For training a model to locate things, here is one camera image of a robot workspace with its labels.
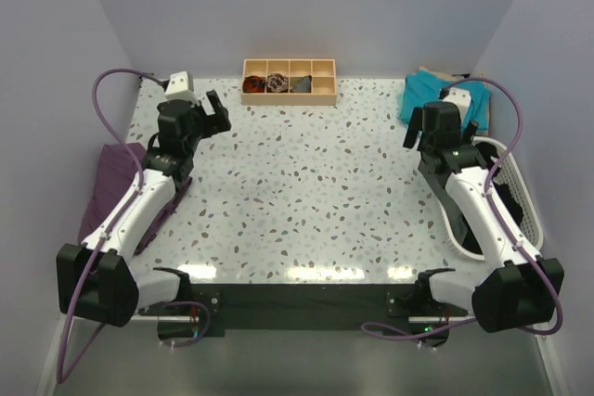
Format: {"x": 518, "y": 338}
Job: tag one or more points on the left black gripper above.
{"x": 220, "y": 118}

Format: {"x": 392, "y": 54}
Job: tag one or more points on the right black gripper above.
{"x": 415, "y": 125}

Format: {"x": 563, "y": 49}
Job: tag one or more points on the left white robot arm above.
{"x": 94, "y": 278}

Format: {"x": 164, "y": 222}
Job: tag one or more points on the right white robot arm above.
{"x": 521, "y": 288}

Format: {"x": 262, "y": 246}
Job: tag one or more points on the teal t shirt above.
{"x": 410, "y": 99}

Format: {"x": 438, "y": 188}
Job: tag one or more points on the red black fabric item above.
{"x": 254, "y": 84}

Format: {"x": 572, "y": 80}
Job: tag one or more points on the wooden compartment box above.
{"x": 324, "y": 81}

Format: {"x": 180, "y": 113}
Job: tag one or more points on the grey pink fabric item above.
{"x": 277, "y": 83}

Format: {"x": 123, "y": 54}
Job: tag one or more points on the white laundry basket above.
{"x": 509, "y": 174}

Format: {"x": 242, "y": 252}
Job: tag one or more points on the dark grey folded item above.
{"x": 302, "y": 85}

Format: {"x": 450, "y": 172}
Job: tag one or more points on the purple t shirt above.
{"x": 115, "y": 172}

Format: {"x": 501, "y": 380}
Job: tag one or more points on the black t shirt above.
{"x": 490, "y": 149}

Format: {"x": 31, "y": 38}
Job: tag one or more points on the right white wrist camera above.
{"x": 461, "y": 98}

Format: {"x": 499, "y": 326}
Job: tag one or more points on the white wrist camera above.
{"x": 180, "y": 86}
{"x": 461, "y": 98}

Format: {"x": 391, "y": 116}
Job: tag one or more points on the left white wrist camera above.
{"x": 180, "y": 86}

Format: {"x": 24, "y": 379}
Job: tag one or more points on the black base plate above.
{"x": 212, "y": 309}

